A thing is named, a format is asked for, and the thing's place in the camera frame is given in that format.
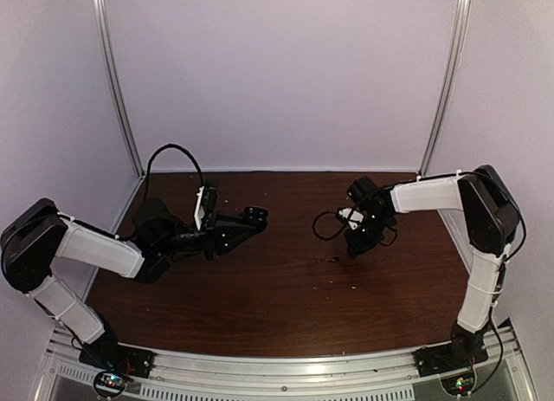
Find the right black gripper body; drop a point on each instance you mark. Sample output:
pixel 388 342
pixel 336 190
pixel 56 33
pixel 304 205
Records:
pixel 370 236

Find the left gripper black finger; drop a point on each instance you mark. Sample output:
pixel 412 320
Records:
pixel 233 236
pixel 227 219

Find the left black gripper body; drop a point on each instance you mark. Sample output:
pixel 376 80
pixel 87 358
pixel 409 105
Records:
pixel 207 236

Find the black earbud charging case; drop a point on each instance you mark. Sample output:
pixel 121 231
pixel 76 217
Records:
pixel 255 216

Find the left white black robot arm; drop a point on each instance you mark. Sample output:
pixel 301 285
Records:
pixel 43 233

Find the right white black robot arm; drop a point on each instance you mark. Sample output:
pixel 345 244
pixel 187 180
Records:
pixel 491 217

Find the right circuit board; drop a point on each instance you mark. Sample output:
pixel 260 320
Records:
pixel 458 385

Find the circuit board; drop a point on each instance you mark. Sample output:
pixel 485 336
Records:
pixel 110 384
pixel 458 385

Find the left circuit board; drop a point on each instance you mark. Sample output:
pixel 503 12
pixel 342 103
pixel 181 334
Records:
pixel 110 384

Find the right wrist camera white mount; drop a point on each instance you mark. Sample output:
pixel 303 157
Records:
pixel 351 217

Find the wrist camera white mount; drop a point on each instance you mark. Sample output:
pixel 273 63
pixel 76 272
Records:
pixel 351 217
pixel 205 202

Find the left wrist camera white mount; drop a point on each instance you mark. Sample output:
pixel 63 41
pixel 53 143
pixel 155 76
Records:
pixel 205 202

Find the aluminium front rail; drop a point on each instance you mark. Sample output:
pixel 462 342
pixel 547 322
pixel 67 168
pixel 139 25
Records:
pixel 390 375

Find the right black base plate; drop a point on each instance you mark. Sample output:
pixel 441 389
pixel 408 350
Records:
pixel 431 360

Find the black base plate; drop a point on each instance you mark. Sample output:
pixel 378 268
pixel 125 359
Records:
pixel 431 360
pixel 129 361

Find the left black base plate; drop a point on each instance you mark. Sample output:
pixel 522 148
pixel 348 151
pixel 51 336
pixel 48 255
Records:
pixel 129 361

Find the left aluminium frame post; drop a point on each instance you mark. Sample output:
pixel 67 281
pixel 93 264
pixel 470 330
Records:
pixel 106 44

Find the aluminium frame post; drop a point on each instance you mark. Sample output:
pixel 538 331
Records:
pixel 458 37
pixel 106 44

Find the right aluminium frame post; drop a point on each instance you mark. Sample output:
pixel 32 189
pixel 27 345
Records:
pixel 458 37

